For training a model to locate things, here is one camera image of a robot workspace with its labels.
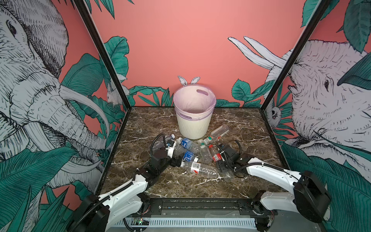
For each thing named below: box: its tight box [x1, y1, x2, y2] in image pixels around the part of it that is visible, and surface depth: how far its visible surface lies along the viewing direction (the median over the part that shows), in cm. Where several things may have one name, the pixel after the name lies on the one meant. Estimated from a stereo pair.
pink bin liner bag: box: [173, 84, 217, 121], surface depth 95 cm
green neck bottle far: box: [207, 124, 230, 142], surface depth 105 cm
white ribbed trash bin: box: [175, 112, 213, 140], surface depth 90 cm
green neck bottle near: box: [198, 139, 214, 164], surface depth 93 cm
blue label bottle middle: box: [180, 150, 199, 167], surface depth 90 cm
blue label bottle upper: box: [176, 137, 201, 154], surface depth 95 cm
